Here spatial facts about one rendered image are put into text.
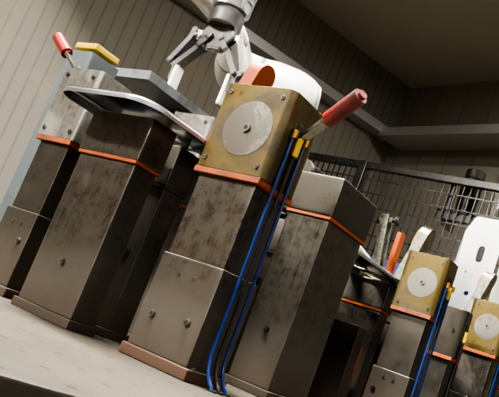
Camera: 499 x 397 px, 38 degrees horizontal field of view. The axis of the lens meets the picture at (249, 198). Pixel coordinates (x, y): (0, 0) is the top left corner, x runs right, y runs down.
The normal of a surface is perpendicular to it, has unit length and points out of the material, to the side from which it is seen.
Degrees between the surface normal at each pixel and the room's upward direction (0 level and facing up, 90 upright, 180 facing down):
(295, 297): 90
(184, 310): 90
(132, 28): 90
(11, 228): 90
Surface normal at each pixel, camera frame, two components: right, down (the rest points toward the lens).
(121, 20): 0.57, 0.06
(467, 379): -0.53, -0.36
